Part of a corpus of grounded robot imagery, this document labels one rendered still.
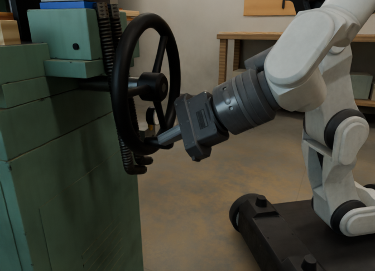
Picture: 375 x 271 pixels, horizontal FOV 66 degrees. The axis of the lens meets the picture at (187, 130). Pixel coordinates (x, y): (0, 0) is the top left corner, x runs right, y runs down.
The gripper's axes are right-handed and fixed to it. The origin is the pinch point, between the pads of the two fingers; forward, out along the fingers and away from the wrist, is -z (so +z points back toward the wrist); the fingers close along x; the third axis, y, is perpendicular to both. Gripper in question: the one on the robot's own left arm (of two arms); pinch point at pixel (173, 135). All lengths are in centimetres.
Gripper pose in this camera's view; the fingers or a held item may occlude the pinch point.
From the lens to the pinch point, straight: 53.2
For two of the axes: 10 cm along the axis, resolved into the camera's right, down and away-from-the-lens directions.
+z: 8.2, -3.8, -4.3
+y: -5.3, -2.0, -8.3
